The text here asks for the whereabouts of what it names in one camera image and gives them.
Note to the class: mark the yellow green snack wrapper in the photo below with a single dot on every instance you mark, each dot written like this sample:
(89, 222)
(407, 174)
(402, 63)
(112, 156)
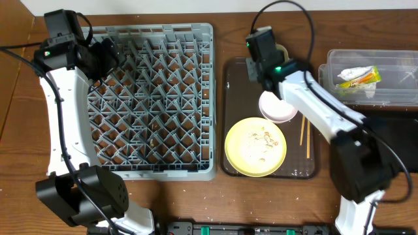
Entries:
(359, 77)

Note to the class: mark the gray dish rack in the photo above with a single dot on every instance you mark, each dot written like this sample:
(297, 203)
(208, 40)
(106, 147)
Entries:
(154, 117)

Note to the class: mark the black plastic bin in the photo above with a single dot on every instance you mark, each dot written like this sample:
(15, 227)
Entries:
(399, 131)

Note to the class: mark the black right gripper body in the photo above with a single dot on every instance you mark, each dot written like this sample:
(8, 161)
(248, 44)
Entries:
(252, 72)

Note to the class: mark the white tissue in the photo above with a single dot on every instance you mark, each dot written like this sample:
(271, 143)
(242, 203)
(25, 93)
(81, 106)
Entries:
(369, 90)

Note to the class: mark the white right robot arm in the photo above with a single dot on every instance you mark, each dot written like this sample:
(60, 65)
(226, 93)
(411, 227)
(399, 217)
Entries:
(360, 168)

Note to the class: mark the dark brown tray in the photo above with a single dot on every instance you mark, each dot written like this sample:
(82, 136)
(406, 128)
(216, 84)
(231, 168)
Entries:
(241, 100)

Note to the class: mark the yellow plate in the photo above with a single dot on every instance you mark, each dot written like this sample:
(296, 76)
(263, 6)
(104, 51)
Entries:
(255, 147)

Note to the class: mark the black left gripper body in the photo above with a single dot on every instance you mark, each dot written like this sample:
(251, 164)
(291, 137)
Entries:
(106, 52)

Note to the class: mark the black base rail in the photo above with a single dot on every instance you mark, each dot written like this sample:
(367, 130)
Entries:
(187, 228)

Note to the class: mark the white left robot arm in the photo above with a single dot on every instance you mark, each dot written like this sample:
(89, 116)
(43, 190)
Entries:
(77, 188)

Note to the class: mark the cream plastic cup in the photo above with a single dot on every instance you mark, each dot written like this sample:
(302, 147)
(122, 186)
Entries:
(284, 51)

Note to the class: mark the left wooden chopstick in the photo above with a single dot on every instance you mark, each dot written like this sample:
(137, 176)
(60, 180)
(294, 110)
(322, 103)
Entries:
(302, 130)

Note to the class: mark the pink bowl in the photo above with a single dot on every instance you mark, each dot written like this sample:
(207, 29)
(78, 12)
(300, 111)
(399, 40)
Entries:
(275, 109)

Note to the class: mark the clear plastic bin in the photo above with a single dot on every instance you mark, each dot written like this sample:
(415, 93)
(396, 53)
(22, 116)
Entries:
(398, 70)

